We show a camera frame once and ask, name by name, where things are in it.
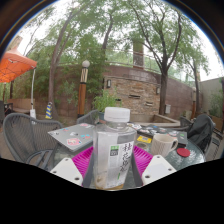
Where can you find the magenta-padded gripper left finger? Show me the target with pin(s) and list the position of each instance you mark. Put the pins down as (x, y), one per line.
(80, 161)

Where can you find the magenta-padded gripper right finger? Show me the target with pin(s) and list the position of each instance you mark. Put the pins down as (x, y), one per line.
(143, 160)

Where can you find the clear plastic bottle white cap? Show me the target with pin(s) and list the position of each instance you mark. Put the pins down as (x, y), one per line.
(111, 150)

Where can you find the yellow card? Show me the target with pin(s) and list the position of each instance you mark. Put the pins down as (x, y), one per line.
(144, 139)

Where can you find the white ribbed mug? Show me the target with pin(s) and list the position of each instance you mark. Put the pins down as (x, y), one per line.
(163, 144)

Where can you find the silver laptop with stickers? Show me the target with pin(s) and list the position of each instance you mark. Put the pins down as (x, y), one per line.
(71, 136)

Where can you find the black laptop with stickers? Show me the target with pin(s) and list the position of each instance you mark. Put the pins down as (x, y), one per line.
(160, 130)

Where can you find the white sticker sheet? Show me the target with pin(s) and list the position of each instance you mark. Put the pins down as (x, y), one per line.
(135, 126)

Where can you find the flat round red coaster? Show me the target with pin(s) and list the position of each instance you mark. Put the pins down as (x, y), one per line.
(183, 152)

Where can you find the grey wicker patio chair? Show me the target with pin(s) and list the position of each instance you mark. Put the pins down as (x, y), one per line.
(88, 118)
(23, 136)
(184, 121)

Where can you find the blue yellow striped cone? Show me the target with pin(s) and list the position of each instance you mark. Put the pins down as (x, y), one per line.
(49, 111)

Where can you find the black jacket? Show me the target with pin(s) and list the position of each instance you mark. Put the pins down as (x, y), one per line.
(201, 128)

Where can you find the white umbrella base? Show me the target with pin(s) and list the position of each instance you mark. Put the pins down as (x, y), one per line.
(32, 113)

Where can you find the dark-trunked tree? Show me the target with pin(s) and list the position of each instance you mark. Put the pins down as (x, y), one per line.
(163, 90)

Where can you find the grey-trunked tree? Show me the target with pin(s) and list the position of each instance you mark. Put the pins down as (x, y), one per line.
(55, 83)

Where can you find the orange patio umbrella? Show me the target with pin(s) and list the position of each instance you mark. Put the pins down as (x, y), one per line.
(15, 65)

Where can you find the grey wall box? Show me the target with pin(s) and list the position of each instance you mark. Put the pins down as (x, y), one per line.
(167, 109)

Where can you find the black wall lamp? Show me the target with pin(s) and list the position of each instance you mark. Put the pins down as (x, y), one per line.
(108, 83)
(158, 90)

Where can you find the wooden lamp post white globe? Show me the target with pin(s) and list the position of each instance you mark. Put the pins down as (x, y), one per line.
(83, 88)

